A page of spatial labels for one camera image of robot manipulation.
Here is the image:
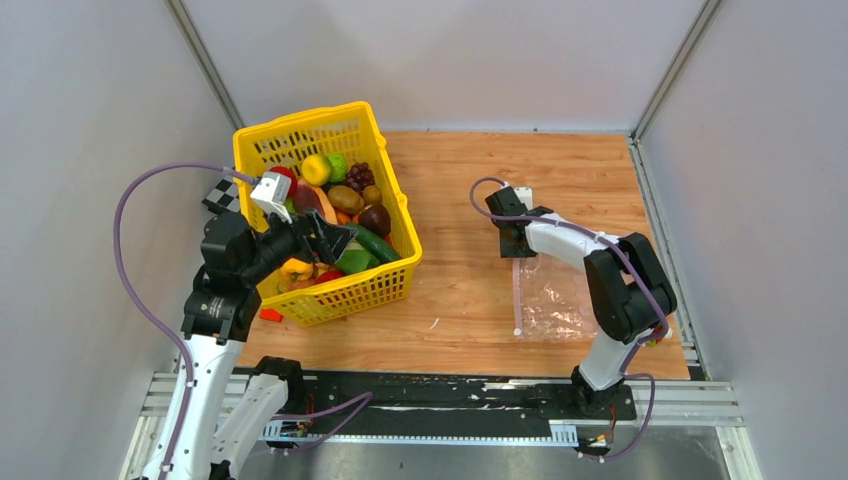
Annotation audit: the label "yellow bell pepper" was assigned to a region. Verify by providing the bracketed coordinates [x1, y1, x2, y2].
[281, 258, 314, 283]

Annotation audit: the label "green cucumber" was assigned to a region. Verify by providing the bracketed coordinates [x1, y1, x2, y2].
[345, 222, 402, 264]

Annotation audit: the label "yellow lemon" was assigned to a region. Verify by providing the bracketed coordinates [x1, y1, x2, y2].
[300, 154, 333, 187]

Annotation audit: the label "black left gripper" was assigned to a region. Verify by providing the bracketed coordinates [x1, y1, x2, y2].
[240, 200, 357, 284]

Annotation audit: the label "black white checkerboard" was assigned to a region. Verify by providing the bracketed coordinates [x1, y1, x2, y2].
[202, 176, 240, 215]

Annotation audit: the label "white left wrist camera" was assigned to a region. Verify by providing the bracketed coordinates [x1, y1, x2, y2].
[250, 171, 294, 223]

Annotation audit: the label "yellow plastic basket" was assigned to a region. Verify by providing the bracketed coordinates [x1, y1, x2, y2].
[232, 101, 424, 329]

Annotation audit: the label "clear zip top bag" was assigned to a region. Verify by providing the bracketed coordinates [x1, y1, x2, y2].
[511, 255, 599, 342]

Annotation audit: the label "red tomato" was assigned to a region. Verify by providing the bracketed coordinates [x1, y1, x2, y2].
[270, 166, 298, 199]

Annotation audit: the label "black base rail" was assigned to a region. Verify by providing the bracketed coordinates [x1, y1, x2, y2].
[279, 370, 637, 438]

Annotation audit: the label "red chili pepper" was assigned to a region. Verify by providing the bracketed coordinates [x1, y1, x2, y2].
[315, 270, 346, 285]

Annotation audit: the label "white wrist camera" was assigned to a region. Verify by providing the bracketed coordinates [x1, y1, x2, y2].
[250, 171, 294, 223]
[513, 187, 534, 210]

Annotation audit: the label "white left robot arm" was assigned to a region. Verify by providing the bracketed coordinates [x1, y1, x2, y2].
[141, 211, 356, 479]

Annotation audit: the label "green bell pepper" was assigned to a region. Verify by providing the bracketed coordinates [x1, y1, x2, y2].
[334, 249, 380, 275]

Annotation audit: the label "red toy piece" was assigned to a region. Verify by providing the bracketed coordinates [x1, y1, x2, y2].
[259, 309, 284, 323]

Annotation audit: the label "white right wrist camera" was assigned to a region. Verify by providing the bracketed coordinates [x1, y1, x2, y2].
[513, 187, 534, 210]

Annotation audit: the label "dark purple mangosteen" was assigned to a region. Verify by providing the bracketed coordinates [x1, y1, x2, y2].
[358, 203, 392, 238]

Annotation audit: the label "dark purple grapes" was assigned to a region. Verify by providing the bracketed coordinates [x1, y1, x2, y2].
[343, 162, 376, 194]

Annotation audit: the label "brown kiwi potato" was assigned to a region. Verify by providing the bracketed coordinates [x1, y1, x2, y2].
[327, 185, 365, 216]

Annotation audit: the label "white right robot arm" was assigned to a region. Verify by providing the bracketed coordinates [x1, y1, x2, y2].
[485, 186, 677, 418]

